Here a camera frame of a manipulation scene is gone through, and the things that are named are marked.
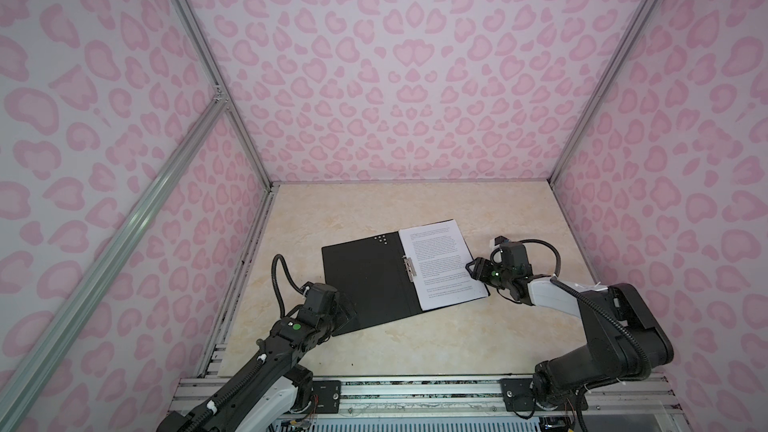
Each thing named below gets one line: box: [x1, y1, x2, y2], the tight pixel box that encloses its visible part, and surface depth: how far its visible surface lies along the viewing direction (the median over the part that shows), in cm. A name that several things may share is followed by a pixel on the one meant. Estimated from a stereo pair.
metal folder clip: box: [402, 255, 417, 282], surface depth 98 cm
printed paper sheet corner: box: [398, 219, 489, 311], surface depth 98 cm
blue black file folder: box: [322, 218, 490, 332], surface depth 98 cm
